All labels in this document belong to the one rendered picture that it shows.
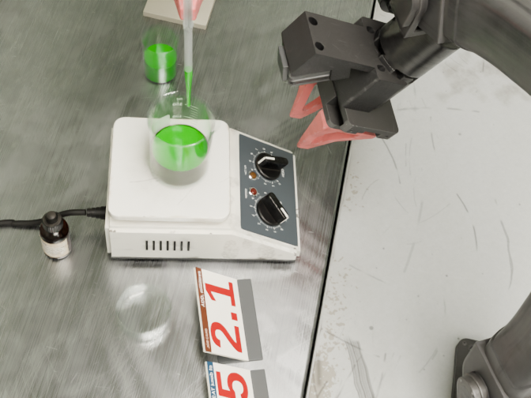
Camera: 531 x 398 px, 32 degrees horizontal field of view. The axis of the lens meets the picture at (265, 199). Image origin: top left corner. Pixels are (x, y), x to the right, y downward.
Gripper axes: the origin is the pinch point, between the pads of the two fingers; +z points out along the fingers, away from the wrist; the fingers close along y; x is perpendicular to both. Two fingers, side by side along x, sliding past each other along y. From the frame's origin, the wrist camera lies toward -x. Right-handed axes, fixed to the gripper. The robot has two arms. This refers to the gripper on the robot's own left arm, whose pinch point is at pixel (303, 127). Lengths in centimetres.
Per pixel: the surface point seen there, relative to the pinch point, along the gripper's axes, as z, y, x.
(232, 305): 12.0, 14.7, -3.9
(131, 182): 10.9, 2.4, -14.2
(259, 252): 9.3, 9.9, -1.2
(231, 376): 11.1, 22.3, -6.4
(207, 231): 8.9, 8.1, -7.6
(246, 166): 7.4, 0.9, -2.1
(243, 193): 7.3, 4.3, -3.4
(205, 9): 14.7, -25.1, 2.8
